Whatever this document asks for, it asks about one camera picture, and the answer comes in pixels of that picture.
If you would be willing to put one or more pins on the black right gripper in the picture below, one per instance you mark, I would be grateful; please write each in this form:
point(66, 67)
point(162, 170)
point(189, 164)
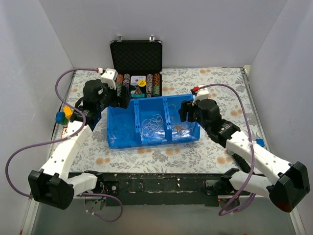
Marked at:
point(185, 111)

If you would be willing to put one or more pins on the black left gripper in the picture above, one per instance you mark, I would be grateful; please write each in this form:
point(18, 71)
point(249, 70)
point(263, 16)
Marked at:
point(121, 95)

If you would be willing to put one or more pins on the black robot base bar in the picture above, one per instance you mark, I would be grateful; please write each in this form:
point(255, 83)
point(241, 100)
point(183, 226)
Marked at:
point(162, 188)

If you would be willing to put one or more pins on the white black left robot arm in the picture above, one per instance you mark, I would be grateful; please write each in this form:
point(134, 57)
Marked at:
point(51, 184)

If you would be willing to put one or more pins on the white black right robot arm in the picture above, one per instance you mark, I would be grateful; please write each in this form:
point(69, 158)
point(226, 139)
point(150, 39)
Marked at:
point(283, 183)

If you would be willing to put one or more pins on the blue three-compartment plastic bin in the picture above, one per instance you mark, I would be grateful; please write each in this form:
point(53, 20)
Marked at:
point(150, 121)

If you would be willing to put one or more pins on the black poker chip case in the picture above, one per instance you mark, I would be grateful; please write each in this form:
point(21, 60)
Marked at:
point(139, 57)

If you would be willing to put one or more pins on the floral table mat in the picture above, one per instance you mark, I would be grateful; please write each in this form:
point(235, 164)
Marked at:
point(231, 92)

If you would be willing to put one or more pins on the yellow toy brick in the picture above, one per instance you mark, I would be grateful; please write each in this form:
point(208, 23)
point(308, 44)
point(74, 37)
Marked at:
point(68, 112)

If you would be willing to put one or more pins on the green toy brick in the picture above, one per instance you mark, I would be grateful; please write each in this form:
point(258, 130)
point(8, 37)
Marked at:
point(64, 122)

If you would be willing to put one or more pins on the red white window brick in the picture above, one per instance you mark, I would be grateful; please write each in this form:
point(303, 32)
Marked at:
point(64, 131)

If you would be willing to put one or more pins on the blue toy brick left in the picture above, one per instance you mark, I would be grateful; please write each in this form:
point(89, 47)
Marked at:
point(60, 116)

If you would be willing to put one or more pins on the blue toy cube right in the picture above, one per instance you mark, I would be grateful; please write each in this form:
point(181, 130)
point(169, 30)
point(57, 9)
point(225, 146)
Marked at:
point(260, 142)

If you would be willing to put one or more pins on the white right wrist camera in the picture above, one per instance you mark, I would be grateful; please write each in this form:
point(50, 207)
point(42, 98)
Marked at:
point(200, 93)

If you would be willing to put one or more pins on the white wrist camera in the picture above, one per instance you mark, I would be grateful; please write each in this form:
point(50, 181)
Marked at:
point(109, 77)
point(200, 93)

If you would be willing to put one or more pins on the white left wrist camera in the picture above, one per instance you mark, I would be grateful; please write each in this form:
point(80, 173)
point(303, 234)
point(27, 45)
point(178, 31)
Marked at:
point(109, 77)

